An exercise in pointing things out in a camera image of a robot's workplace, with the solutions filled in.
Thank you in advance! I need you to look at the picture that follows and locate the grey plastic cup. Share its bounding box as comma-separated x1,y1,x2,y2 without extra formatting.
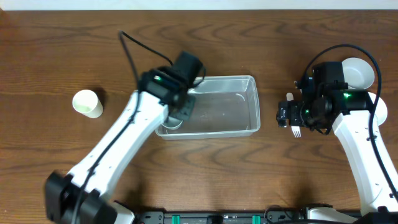
162,116,183,130

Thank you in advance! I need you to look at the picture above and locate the pink plastic fork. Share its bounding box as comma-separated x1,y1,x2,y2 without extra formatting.
286,93,302,138

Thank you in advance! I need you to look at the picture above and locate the grey plastic bowl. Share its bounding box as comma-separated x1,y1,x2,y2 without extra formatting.
342,57,375,90

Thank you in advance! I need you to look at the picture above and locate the white plastic bowl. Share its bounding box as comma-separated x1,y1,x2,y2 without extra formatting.
374,98,388,126

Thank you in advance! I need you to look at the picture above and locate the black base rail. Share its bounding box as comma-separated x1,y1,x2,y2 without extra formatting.
133,209,305,224

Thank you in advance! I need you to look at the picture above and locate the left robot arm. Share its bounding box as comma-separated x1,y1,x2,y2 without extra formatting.
44,52,205,223

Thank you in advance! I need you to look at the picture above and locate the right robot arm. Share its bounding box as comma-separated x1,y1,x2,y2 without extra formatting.
276,57,397,223

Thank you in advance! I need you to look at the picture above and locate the clear plastic container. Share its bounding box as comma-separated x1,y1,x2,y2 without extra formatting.
155,75,261,140

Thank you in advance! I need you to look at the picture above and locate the white plastic cup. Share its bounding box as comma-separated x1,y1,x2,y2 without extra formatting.
72,90,103,119

